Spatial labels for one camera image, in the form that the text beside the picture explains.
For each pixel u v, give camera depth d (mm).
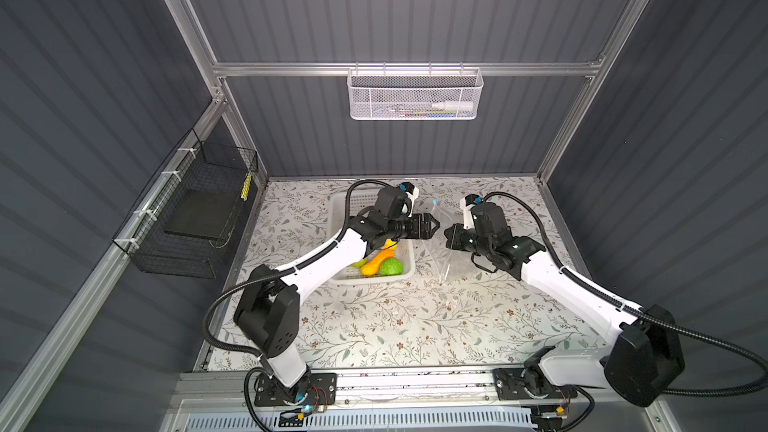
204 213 737
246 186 831
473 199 737
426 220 737
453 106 928
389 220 643
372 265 913
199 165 814
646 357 400
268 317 448
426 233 722
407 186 752
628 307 433
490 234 610
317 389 723
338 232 568
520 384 727
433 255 982
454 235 724
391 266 870
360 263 589
